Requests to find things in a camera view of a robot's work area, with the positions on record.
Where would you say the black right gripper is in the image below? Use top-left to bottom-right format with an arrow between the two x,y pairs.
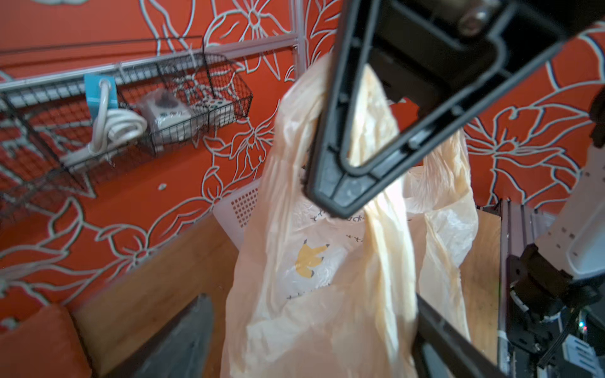
305,1 -> 604,218

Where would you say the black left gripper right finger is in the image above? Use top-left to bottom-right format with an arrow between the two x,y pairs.
412,296 -> 504,378

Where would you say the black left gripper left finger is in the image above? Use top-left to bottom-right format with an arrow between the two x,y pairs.
107,294 -> 214,377

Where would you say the banana print plastic bag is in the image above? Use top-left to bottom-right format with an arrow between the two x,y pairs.
221,55 -> 478,377

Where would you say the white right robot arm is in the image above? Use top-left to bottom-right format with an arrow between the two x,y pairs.
305,1 -> 604,376

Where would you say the pink perforated plastic basket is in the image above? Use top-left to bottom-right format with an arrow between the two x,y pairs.
213,180 -> 261,250

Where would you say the white button box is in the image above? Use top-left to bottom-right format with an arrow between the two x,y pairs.
192,98 -> 236,129

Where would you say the white round-dial device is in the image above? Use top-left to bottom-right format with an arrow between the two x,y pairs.
137,88 -> 193,147

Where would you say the blue white small box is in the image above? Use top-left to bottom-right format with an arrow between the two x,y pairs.
84,74 -> 119,121

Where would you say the white coiled cable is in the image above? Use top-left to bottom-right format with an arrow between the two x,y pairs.
60,77 -> 149,171

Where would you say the black wire wall basket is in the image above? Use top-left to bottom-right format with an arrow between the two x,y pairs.
1,50 -> 253,225

